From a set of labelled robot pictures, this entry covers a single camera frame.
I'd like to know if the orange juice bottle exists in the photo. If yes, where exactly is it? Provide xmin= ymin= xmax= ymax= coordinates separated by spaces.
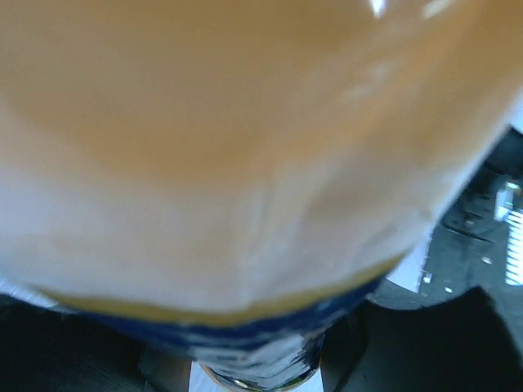
xmin=1 ymin=1 xmax=522 ymax=391

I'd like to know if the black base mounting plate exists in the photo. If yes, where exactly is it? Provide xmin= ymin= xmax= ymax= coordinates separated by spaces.
xmin=416 ymin=130 xmax=523 ymax=303

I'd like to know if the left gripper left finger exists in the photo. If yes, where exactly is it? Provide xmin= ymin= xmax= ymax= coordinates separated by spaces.
xmin=1 ymin=295 xmax=191 ymax=391

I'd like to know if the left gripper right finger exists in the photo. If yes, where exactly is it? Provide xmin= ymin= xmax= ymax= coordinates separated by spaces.
xmin=320 ymin=288 xmax=522 ymax=391

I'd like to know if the slotted cable duct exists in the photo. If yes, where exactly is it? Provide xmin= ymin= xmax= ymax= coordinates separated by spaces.
xmin=505 ymin=209 xmax=523 ymax=286

